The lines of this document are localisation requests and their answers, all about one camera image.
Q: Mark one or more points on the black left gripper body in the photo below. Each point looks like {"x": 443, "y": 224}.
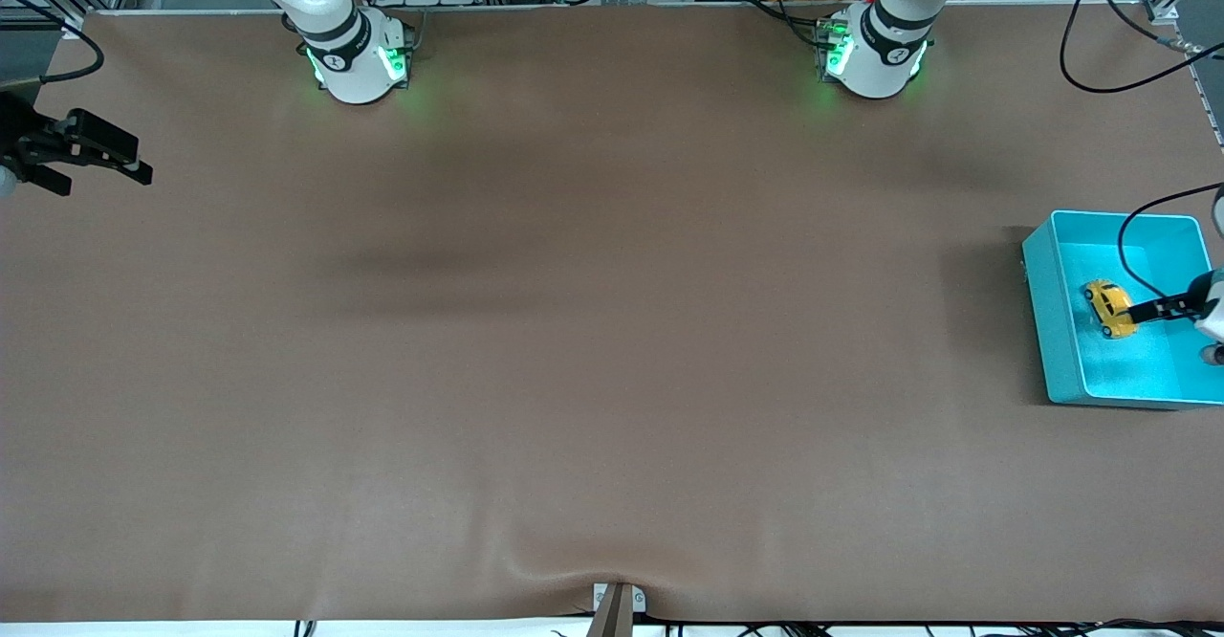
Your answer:
{"x": 1189, "y": 305}

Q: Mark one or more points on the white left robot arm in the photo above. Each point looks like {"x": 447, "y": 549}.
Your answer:
{"x": 889, "y": 44}

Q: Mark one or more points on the metal table edge bracket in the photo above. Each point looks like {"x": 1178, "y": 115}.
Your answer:
{"x": 619, "y": 608}

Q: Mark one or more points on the yellow beetle toy car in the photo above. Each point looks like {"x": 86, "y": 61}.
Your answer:
{"x": 1109, "y": 307}

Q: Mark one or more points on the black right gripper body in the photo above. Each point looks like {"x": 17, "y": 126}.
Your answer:
{"x": 19, "y": 135}

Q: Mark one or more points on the white mat corner clamp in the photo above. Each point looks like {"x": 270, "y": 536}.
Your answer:
{"x": 74, "y": 29}

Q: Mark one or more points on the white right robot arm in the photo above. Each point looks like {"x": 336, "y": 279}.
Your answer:
{"x": 354, "y": 54}

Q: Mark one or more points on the brown table mat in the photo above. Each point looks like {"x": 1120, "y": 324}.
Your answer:
{"x": 612, "y": 331}

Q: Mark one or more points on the teal plastic bin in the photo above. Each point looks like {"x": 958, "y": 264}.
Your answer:
{"x": 1147, "y": 369}

